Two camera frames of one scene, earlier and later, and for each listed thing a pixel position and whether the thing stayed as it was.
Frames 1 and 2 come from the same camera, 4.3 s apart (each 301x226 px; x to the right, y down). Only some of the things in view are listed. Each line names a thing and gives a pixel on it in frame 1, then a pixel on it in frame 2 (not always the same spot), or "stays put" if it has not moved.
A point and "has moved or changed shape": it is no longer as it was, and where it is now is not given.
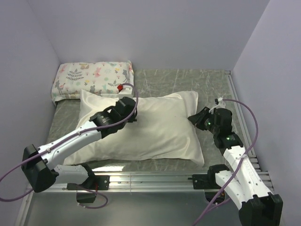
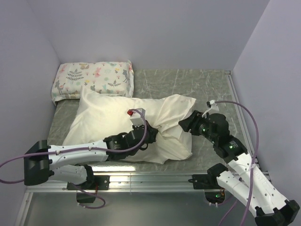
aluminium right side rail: (248, 138) stays put
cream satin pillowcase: (162, 133) has moved or changed shape
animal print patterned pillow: (69, 79) stays put
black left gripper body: (132, 118) -> (152, 139)
